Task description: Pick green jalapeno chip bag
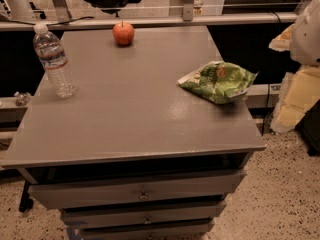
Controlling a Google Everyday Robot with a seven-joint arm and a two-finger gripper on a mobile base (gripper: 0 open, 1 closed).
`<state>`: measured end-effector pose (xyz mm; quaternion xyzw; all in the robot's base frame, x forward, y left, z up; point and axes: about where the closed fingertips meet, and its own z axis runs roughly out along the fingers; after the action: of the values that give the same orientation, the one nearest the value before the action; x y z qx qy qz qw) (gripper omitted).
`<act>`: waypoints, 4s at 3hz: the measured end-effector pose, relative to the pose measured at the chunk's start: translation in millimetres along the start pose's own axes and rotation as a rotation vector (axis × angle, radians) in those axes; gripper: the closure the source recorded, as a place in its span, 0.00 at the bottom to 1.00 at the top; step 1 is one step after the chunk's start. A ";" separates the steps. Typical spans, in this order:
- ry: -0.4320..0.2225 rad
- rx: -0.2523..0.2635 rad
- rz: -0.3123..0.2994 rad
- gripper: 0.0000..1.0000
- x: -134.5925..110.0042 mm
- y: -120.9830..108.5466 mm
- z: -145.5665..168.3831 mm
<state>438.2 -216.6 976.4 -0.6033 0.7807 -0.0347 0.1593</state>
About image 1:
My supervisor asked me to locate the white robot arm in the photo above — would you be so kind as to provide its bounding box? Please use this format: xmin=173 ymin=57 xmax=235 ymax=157
xmin=290 ymin=0 xmax=320 ymax=66

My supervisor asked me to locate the green jalapeno chip bag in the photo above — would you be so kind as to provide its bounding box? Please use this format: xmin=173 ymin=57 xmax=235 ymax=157
xmin=178 ymin=61 xmax=257 ymax=104

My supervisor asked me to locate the grey drawer cabinet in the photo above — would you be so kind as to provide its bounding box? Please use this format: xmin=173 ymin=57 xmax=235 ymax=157
xmin=0 ymin=25 xmax=267 ymax=240

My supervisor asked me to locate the red apple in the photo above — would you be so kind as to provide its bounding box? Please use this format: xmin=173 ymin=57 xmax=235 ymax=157
xmin=112 ymin=21 xmax=135 ymax=46

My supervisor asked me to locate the top grey drawer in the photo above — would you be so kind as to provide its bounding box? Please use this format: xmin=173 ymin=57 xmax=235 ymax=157
xmin=29 ymin=169 xmax=245 ymax=209

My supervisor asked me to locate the grey drawer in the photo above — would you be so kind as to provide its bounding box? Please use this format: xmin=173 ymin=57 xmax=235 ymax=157
xmin=29 ymin=169 xmax=245 ymax=209
xmin=80 ymin=219 xmax=213 ymax=240
xmin=61 ymin=199 xmax=226 ymax=229

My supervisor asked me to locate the middle grey drawer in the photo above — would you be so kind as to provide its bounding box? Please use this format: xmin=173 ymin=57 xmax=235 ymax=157
xmin=61 ymin=199 xmax=226 ymax=229

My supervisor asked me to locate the bottom grey drawer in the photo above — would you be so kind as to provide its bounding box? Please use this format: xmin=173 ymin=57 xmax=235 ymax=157
xmin=80 ymin=219 xmax=213 ymax=240

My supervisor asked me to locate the clear plastic water bottle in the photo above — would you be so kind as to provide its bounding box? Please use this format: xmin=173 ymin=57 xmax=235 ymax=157
xmin=33 ymin=23 xmax=78 ymax=98

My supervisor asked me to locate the small crumpled foil object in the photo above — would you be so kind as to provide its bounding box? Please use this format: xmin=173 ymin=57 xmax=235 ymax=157
xmin=14 ymin=92 xmax=32 ymax=106

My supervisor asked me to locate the yellow foam block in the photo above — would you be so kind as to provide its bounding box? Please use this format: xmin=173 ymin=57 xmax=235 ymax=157
xmin=270 ymin=66 xmax=320 ymax=133

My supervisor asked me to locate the grey metal rail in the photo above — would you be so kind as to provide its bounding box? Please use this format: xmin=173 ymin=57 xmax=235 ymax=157
xmin=0 ymin=11 xmax=300 ymax=32

